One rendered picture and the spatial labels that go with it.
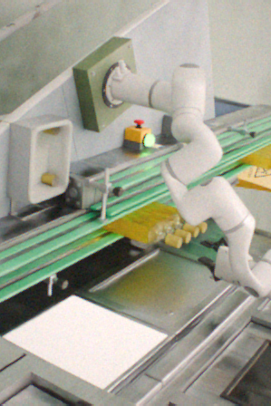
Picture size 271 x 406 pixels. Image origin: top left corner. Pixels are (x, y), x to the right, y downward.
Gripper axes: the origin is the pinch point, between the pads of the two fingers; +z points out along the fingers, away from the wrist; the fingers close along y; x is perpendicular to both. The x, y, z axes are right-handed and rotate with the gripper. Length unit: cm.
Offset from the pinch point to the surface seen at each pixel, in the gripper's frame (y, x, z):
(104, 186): 15.8, 19.5, 25.1
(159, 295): -12.8, 12.9, 4.5
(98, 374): -12, 53, -15
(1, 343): 24, 91, -35
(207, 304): -12.1, 6.0, -8.0
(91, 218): 3.8, 19.5, 29.6
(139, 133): 21, -16, 50
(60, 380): 24, 89, -47
